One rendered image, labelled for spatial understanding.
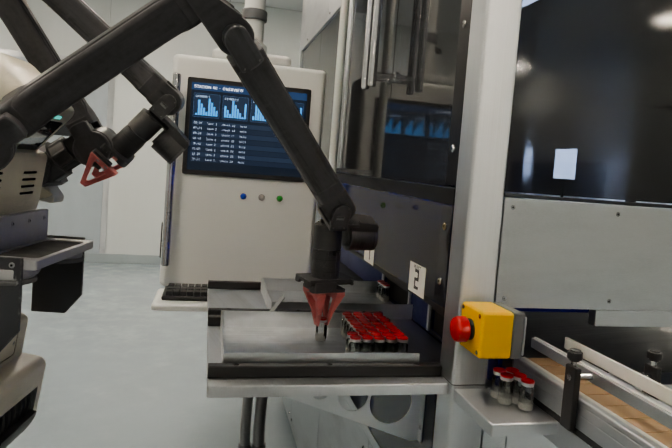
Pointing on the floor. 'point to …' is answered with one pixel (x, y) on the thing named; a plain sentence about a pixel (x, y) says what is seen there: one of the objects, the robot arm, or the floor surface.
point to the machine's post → (480, 173)
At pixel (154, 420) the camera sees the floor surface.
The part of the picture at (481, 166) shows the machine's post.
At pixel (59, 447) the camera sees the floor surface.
